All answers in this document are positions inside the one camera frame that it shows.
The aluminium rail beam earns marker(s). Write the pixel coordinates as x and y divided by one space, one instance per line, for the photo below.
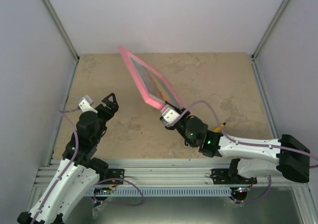
163 172

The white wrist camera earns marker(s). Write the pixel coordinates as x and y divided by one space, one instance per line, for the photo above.
85 104
168 115

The yellow handled screwdriver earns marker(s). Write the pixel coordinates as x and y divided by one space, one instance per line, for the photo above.
219 128

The grey slotted cable duct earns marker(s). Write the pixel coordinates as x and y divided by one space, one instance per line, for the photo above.
167 192

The right circuit board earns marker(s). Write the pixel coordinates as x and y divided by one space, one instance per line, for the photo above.
243 189

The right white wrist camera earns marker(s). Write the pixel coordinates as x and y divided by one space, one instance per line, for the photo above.
168 115

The left aluminium corner post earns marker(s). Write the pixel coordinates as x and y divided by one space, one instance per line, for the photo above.
52 13

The aluminium corner post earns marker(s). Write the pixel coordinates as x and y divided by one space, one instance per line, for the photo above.
52 13
273 23

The right aluminium corner post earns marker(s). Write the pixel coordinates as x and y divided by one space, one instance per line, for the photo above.
273 23

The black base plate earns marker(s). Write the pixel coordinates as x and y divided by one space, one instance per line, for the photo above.
221 176
112 176

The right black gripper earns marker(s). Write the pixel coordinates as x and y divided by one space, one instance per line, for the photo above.
187 113

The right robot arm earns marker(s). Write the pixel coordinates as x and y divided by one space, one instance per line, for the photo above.
285 156

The circuit board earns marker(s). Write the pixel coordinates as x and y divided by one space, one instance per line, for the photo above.
104 190
243 189

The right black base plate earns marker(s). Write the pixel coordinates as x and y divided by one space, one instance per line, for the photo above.
221 176

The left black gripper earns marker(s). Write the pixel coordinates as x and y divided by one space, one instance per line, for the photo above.
110 114

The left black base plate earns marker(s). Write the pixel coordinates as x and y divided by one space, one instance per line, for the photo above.
112 176

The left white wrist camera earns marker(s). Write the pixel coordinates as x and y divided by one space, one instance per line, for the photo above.
85 104

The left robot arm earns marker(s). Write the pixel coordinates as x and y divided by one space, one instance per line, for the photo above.
78 170

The left circuit board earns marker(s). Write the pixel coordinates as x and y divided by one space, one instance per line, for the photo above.
104 190

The pink picture frame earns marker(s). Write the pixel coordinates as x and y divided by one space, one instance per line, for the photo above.
144 77

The sunset photo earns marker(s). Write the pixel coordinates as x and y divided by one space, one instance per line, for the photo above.
154 81

